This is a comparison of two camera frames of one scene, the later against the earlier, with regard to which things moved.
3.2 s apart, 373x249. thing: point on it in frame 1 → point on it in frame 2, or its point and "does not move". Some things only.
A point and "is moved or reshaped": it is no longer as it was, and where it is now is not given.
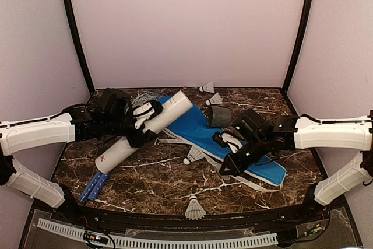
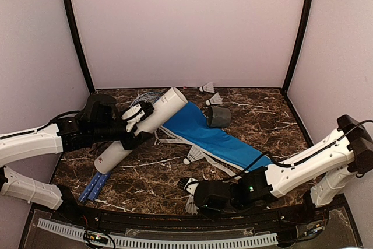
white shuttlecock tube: [172, 107] is moved or reshaped
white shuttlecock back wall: [208, 87] does not move
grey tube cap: [218, 117] does not move
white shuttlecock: [216, 99] does not move
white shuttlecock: [194, 154] does not move
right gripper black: [236, 165] → [205, 213]
